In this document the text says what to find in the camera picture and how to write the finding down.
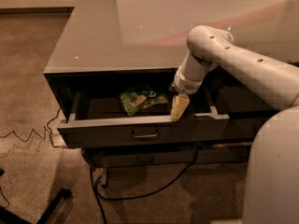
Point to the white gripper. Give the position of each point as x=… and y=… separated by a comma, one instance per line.
x=186, y=84

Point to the grey drawer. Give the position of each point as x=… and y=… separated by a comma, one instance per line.
x=101, y=123
x=210, y=154
x=138, y=159
x=245, y=129
x=240, y=100

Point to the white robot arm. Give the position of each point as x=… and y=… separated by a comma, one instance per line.
x=272, y=182

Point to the grey drawer cabinet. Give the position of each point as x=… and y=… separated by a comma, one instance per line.
x=109, y=46

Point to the green snack bag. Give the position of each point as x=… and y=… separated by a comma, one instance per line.
x=132, y=101

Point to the black stand leg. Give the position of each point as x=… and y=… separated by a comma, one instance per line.
x=6, y=217

